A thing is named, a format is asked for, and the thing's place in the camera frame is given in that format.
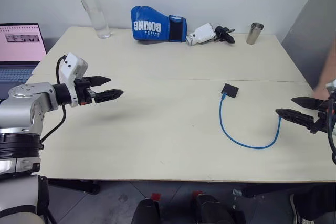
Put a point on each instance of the spare white and black gripper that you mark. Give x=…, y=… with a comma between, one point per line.
x=204, y=33

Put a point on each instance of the open laptop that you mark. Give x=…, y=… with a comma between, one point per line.
x=18, y=45

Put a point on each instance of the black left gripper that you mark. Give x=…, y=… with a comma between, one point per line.
x=84, y=95

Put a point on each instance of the small black box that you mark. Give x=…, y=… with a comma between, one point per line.
x=230, y=90

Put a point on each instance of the person's bare forearm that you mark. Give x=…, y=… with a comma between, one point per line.
x=326, y=77

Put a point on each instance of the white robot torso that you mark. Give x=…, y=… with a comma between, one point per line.
x=18, y=190

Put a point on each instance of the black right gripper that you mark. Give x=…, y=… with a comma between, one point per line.
x=323, y=119

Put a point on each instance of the clear bottle with green cap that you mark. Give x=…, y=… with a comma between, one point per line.
x=94, y=9

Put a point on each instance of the grey wall panel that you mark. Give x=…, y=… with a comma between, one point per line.
x=312, y=24

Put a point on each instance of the steel cup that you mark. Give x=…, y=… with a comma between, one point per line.
x=254, y=33

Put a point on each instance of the blue boxing glove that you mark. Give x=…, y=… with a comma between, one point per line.
x=149, y=24

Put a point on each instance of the black shoe with white sole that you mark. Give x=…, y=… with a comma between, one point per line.
x=299, y=211

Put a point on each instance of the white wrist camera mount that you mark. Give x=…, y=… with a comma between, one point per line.
x=71, y=64
x=331, y=85

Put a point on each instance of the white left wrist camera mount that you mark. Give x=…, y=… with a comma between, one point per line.
x=71, y=64

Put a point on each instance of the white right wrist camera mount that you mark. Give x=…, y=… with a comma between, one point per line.
x=331, y=85

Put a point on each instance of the dark rounded shape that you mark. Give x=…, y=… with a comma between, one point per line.
x=215, y=209
x=145, y=212

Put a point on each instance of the black table foot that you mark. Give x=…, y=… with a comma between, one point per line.
x=76, y=185

